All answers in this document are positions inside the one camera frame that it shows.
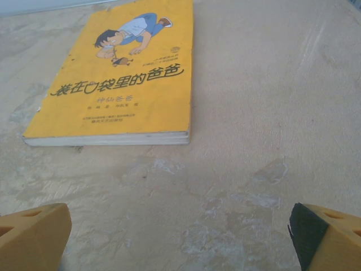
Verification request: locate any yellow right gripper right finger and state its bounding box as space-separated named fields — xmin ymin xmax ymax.
xmin=287 ymin=202 xmax=361 ymax=271

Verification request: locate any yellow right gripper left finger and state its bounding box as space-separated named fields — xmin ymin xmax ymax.
xmin=0 ymin=203 xmax=73 ymax=271

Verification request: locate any yellow cartoon paperback book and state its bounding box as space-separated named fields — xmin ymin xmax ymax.
xmin=22 ymin=0 xmax=195 ymax=147

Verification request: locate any aluminium table edge rail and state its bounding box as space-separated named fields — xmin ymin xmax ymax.
xmin=0 ymin=0 xmax=113 ymax=17

